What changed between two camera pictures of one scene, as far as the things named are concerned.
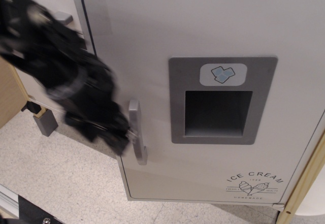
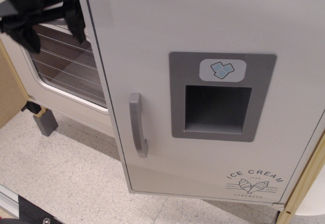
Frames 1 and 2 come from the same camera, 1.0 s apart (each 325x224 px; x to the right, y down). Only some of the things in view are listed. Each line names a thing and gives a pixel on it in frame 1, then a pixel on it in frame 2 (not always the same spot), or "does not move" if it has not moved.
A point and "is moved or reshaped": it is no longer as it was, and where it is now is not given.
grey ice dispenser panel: [219, 100] does not move
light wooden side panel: [13, 99] does not move
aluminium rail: [9, 201] does not move
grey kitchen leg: [46, 123] does not move
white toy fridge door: [134, 26] is moved or reshaped
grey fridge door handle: [139, 147] is moved or reshaped
